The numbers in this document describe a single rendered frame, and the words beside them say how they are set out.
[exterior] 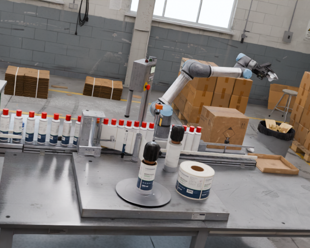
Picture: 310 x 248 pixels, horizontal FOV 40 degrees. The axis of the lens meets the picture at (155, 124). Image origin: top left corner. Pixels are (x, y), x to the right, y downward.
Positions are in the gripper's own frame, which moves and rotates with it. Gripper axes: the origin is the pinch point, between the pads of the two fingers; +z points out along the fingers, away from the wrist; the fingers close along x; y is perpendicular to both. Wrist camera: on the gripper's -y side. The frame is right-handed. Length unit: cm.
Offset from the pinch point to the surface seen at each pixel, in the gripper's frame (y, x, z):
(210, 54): -324, -343, -162
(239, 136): 49, -26, 2
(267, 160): 47, -33, 30
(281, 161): 40, -35, 40
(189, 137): 94, -1, -22
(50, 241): 197, -47, -56
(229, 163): 81, -18, 9
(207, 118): 57, -20, -24
